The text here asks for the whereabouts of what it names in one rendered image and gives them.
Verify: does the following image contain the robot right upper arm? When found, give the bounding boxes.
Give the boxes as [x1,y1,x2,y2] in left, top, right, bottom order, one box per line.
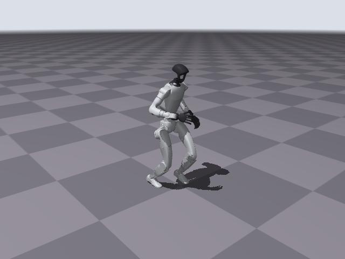
[149,86,171,115]

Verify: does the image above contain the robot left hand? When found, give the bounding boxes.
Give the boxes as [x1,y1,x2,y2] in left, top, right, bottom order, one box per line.
[188,110,200,129]

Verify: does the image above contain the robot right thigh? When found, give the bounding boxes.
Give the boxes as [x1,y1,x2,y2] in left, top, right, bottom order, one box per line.
[154,126,172,170]

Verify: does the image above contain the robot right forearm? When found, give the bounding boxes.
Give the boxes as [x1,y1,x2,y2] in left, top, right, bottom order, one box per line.
[149,106,177,119]

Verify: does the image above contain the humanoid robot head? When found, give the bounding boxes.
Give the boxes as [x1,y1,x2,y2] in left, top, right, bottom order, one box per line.
[169,64,189,87]

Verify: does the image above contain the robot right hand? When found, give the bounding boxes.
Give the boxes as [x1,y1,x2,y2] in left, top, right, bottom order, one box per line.
[171,111,193,124]

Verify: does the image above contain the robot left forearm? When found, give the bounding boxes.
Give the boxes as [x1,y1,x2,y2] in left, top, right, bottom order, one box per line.
[180,99,190,115]

